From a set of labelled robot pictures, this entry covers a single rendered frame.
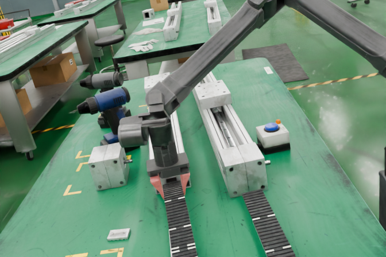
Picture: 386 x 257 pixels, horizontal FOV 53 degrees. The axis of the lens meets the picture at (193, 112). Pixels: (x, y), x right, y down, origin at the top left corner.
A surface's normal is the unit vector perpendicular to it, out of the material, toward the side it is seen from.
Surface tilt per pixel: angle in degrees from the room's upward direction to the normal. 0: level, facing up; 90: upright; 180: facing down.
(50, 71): 89
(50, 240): 0
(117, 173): 90
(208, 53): 48
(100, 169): 90
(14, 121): 90
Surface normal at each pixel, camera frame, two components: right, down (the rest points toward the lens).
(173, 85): -0.13, -0.33
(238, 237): -0.18, -0.91
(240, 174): 0.11, 0.37
